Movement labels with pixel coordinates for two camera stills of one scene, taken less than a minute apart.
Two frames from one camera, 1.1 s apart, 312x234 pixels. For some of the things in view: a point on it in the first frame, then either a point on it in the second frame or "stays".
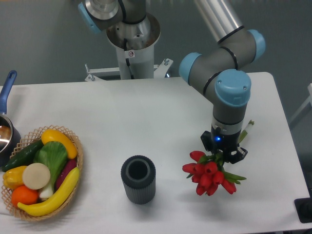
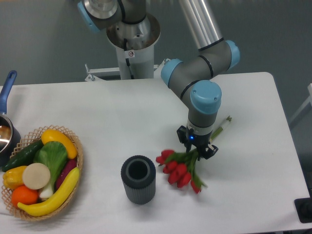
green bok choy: (53, 155) stays
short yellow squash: (51, 135) stays
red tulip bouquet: (207, 172) to (181, 168)
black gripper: (223, 143) to (186, 135)
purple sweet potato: (68, 165) stays
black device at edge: (303, 207) stays
